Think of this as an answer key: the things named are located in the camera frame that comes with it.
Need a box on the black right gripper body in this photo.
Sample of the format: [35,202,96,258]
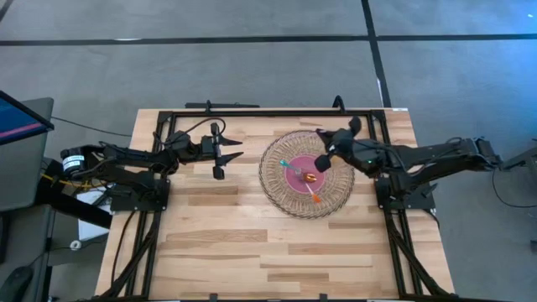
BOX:
[314,116,370,173]

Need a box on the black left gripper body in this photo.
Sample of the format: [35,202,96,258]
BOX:
[167,122,226,180]

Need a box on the gold spoon with green handle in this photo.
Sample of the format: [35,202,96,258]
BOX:
[279,159,319,185]

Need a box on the pink plastic bowl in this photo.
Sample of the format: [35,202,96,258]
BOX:
[284,154,326,194]

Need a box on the silver fork with orange handle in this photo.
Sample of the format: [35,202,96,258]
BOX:
[291,166,322,205]

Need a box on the white box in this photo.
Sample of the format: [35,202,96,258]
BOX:
[77,188,112,242]

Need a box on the grey desk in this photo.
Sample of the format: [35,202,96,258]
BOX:
[0,97,55,213]

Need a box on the monitor with blue screen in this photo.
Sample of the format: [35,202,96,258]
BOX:
[0,90,55,146]

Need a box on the black metal stand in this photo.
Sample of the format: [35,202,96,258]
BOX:
[498,138,537,173]

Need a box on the black computer mouse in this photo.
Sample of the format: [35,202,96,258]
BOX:
[0,266,34,302]

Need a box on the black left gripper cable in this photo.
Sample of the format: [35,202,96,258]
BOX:
[184,117,227,139]

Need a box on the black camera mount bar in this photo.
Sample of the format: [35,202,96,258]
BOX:
[185,99,261,111]

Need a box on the round woven wire basket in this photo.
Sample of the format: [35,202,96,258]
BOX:
[258,128,356,220]

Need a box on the black metal table frame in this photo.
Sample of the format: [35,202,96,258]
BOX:
[94,107,458,302]

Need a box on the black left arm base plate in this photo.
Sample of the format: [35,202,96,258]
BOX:
[111,178,171,212]

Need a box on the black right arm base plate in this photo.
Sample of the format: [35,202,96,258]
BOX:
[374,178,436,211]

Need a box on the black floor cable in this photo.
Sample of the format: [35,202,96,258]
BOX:
[52,116,133,138]

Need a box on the yellow cable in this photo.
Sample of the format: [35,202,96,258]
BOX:
[41,174,106,190]

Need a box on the thin black stand cable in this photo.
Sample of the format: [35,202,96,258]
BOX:
[491,165,537,210]

